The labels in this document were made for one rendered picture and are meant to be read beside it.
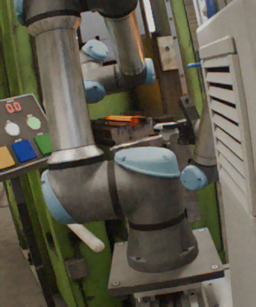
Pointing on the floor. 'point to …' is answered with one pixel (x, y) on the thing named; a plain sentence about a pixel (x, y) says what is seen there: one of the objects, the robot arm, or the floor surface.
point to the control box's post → (31, 240)
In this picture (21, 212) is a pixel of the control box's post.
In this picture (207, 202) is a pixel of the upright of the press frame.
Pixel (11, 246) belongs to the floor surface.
